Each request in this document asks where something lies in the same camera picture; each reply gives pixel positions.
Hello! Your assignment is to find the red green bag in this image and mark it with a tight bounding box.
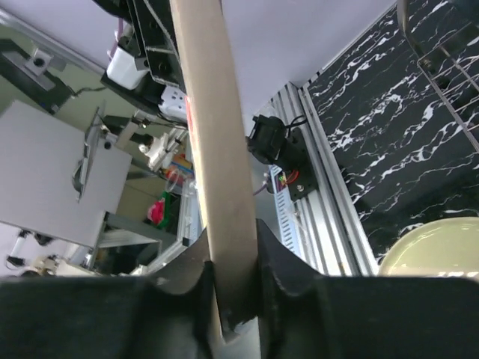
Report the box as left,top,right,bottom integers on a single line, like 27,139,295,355
147,191,171,229

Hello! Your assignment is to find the left small circuit board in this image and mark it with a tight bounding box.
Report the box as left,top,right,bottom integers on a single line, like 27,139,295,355
274,170,299,192

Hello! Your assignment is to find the grey monitor in background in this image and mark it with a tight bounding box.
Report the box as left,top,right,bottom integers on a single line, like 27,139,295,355
1,101,132,247

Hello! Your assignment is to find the pink round plate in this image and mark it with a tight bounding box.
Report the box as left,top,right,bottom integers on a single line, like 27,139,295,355
168,0,261,359

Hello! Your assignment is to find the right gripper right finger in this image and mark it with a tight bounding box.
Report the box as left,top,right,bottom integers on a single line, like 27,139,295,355
257,220,478,358

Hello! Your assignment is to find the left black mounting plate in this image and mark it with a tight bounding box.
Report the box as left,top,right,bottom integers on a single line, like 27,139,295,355
278,128,318,202

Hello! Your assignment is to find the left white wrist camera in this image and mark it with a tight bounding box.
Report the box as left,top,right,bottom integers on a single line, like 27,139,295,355
106,47,149,90

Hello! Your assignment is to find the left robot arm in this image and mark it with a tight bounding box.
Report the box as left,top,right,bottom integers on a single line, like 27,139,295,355
96,1,301,168

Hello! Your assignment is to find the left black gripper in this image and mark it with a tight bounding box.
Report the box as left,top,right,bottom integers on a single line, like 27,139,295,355
95,1,183,112

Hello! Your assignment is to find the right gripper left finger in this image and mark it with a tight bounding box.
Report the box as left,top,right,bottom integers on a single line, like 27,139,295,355
1,235,214,358

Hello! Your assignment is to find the cream round plate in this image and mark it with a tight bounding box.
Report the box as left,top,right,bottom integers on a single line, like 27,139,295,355
379,217,478,281

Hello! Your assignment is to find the white power strip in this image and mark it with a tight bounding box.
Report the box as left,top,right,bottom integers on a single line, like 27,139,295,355
158,86,186,122

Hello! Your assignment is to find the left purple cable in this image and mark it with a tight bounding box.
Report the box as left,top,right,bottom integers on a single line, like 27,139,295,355
110,18,128,61

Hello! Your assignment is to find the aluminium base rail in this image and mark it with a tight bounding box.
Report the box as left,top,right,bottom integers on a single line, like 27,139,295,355
263,83,378,276

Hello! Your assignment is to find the stainless steel dish rack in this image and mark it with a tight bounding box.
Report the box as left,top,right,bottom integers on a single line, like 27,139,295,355
396,1,478,150

